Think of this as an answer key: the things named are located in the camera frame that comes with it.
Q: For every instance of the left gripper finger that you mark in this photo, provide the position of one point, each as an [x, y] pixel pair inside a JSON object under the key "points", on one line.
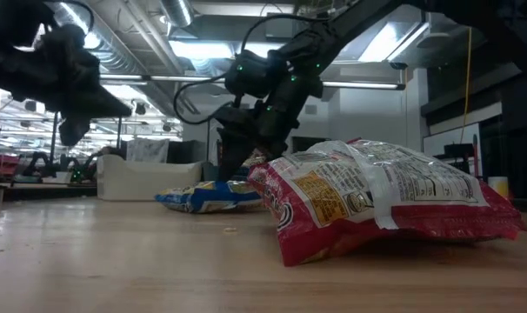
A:
{"points": [[111, 102], [111, 114]]}

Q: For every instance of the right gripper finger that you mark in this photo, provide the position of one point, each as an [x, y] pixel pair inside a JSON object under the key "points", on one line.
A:
{"points": [[241, 148], [226, 152]]}

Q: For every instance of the red Maruchan noodle pack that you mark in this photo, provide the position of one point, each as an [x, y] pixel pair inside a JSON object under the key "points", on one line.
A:
{"points": [[333, 226]]}

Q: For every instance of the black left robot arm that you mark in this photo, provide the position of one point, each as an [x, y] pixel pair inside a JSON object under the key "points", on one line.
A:
{"points": [[11, 65]]}

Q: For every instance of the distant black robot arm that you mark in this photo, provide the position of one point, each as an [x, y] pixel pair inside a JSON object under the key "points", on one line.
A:
{"points": [[35, 161], [83, 169]]}

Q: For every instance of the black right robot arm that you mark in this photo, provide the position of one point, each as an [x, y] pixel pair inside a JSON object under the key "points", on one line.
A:
{"points": [[355, 21]]}

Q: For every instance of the black ceiling spotlight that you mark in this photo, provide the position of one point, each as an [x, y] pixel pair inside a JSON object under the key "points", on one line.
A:
{"points": [[140, 108], [30, 106]]}

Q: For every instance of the black box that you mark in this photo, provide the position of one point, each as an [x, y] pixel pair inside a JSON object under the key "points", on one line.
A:
{"points": [[185, 152]]}

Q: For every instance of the white printed sheet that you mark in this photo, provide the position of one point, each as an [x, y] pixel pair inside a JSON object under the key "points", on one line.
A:
{"points": [[147, 150]]}

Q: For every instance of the white plastic bin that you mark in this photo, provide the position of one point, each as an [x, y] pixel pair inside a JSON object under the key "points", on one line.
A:
{"points": [[146, 182]]}

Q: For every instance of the red storage box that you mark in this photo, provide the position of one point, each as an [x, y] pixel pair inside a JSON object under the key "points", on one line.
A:
{"points": [[4, 165]]}

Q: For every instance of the long ceiling light bar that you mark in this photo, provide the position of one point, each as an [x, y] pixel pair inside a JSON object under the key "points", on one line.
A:
{"points": [[359, 84]]}

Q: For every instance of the white and yellow container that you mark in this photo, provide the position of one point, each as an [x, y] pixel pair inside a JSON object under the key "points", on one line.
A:
{"points": [[499, 184]]}

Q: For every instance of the grey wall vent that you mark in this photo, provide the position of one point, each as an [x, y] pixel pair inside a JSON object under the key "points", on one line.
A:
{"points": [[310, 109]]}

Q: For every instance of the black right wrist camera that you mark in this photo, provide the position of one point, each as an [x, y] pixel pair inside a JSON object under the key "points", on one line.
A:
{"points": [[255, 74]]}

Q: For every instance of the black aluminium table frame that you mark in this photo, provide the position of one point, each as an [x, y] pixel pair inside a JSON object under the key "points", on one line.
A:
{"points": [[37, 195]]}

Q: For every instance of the silver round air duct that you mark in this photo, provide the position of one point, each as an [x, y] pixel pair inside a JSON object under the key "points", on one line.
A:
{"points": [[176, 13]]}

